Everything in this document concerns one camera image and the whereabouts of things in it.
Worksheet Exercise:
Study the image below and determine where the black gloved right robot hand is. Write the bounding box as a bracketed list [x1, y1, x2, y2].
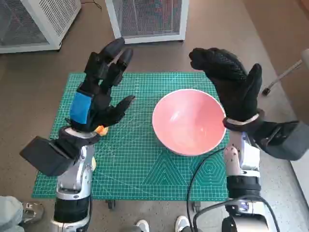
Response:
[188, 47, 263, 121]

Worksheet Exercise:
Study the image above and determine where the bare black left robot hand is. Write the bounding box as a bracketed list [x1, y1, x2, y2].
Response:
[65, 37, 136, 133]

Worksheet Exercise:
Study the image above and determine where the long orange toy bread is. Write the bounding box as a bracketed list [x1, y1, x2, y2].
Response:
[95, 125, 109, 137]

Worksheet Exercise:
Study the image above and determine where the pink bowl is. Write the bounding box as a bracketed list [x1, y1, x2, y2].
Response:
[152, 88, 227, 157]

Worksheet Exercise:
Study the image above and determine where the green cutting mat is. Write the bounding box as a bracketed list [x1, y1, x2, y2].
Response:
[32, 72, 229, 202]

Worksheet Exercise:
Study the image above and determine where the white mesh cabinet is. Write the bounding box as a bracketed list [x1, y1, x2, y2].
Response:
[0, 0, 82, 54]
[105, 0, 190, 45]

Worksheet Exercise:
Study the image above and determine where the white shoe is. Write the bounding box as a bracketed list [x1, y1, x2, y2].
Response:
[136, 219, 150, 232]
[175, 215, 191, 232]

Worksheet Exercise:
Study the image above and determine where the person's grey knee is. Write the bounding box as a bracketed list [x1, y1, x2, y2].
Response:
[0, 195, 24, 232]

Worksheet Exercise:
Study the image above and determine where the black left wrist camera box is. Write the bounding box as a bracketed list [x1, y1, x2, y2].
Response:
[19, 136, 84, 176]

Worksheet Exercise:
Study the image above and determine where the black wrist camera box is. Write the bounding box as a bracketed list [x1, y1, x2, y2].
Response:
[19, 136, 84, 176]
[253, 120, 309, 160]

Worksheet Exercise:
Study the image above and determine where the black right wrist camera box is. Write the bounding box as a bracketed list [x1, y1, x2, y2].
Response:
[253, 120, 309, 160]

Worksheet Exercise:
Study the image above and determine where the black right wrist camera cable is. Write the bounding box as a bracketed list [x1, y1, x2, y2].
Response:
[186, 146, 226, 232]

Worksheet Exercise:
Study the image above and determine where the thin black floor cable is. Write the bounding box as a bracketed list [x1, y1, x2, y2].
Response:
[81, 0, 102, 9]

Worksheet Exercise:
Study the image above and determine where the black right arm cable loop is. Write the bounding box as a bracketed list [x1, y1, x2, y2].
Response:
[192, 195, 281, 232]

